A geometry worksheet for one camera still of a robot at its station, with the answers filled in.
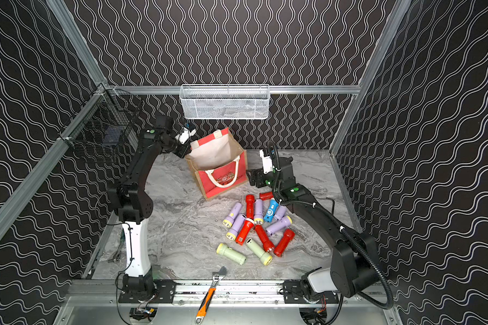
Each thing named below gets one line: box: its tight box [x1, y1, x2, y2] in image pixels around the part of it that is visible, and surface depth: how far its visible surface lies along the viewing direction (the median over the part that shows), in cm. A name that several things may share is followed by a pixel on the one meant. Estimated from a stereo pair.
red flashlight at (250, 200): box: [244, 193, 256, 220], surface depth 97 cm
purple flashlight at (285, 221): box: [265, 215, 293, 236], surface depth 91 cm
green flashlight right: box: [246, 237, 274, 267], surface depth 84 cm
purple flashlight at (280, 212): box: [273, 205, 287, 221], surface depth 94 cm
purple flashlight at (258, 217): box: [253, 199, 264, 226], surface depth 94 cm
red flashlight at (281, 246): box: [273, 228, 296, 258], surface depth 86 cm
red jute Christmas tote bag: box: [185, 127, 248, 200], surface depth 99 cm
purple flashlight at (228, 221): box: [222, 201, 242, 229], surface depth 92 cm
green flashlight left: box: [216, 243, 247, 265], surface depth 83 cm
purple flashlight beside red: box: [225, 213, 247, 242], surface depth 90 cm
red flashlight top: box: [258, 191, 275, 201], surface depth 100 cm
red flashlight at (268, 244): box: [254, 224, 275, 252], surface depth 87 cm
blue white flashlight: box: [263, 197, 279, 224], surface depth 94 cm
